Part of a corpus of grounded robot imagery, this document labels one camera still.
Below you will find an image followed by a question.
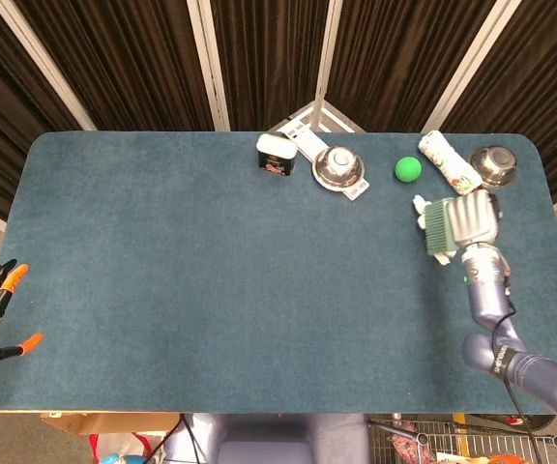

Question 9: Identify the steel bowl on white box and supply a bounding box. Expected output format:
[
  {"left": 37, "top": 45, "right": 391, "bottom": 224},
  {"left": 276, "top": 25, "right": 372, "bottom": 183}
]
[{"left": 311, "top": 145, "right": 366, "bottom": 190}]

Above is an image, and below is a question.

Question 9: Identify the black luncheon meat can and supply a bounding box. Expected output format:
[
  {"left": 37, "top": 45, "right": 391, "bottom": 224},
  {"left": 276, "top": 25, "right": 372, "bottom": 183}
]
[{"left": 255, "top": 131, "right": 300, "bottom": 176}]

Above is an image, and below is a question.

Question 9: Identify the blue table cloth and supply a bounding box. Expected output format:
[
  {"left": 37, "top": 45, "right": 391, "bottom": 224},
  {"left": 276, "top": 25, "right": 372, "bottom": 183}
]
[{"left": 0, "top": 130, "right": 557, "bottom": 416}]

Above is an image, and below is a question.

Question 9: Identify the white metal floor frame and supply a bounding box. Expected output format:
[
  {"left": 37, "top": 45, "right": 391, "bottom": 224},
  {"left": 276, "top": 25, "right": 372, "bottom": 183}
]
[{"left": 286, "top": 100, "right": 358, "bottom": 133}]

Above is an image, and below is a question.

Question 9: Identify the blue-grey robot torso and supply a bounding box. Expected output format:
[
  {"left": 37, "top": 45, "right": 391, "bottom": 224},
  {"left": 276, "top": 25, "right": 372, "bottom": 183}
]
[{"left": 163, "top": 412, "right": 372, "bottom": 464}]

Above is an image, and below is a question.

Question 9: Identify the long flat white box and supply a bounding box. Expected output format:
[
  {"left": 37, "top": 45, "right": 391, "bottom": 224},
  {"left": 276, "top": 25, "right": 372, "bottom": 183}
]
[{"left": 278, "top": 120, "right": 372, "bottom": 202}]

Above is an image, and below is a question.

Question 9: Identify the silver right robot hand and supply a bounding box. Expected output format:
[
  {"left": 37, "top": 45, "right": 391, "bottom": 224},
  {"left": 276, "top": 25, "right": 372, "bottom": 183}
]
[{"left": 444, "top": 189, "right": 503, "bottom": 253}]

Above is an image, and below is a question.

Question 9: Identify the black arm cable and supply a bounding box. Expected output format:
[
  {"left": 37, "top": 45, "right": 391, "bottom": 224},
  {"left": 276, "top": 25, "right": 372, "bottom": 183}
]
[{"left": 487, "top": 270, "right": 557, "bottom": 464}]

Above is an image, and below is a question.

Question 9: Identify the metal wire basket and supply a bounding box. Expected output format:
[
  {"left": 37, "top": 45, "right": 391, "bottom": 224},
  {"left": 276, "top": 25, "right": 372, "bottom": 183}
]
[{"left": 366, "top": 414, "right": 557, "bottom": 464}]

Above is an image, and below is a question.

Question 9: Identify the pale green hand brush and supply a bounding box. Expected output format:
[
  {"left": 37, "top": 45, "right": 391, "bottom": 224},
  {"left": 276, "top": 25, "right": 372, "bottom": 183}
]
[{"left": 422, "top": 199, "right": 456, "bottom": 257}]

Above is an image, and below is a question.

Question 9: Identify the white bag with red handles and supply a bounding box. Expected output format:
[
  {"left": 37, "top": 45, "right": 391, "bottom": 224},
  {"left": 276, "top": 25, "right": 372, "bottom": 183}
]
[{"left": 88, "top": 430, "right": 169, "bottom": 464}]

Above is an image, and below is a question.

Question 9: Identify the brown cardboard box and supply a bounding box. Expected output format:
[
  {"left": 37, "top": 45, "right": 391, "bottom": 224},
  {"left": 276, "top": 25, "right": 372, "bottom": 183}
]
[{"left": 40, "top": 411, "right": 184, "bottom": 437}]

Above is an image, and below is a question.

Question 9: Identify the red snack package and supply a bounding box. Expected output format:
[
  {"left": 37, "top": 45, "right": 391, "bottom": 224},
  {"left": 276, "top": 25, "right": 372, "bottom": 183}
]
[{"left": 388, "top": 420, "right": 437, "bottom": 464}]

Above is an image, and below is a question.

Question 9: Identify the green ball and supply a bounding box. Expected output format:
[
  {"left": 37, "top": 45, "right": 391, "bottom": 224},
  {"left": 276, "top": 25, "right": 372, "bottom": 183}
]
[{"left": 394, "top": 155, "right": 424, "bottom": 185}]

